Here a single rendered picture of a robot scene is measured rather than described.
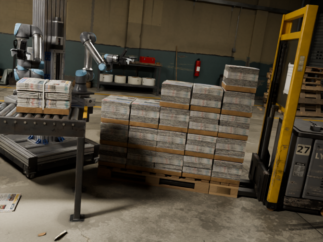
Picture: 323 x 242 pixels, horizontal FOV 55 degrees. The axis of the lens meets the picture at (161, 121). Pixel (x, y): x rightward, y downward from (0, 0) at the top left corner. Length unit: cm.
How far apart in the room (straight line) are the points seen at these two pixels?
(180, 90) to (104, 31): 683
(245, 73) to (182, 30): 711
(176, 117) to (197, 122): 21
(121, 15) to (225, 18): 321
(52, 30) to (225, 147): 211
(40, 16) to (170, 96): 156
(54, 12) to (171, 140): 177
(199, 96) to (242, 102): 40
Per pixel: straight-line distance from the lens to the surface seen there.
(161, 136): 309
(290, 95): 292
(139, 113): 308
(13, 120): 242
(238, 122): 308
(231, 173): 322
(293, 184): 321
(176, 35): 996
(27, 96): 253
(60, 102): 251
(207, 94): 301
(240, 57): 1072
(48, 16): 351
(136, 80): 911
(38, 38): 321
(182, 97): 301
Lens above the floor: 139
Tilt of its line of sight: 13 degrees down
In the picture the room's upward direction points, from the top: 6 degrees clockwise
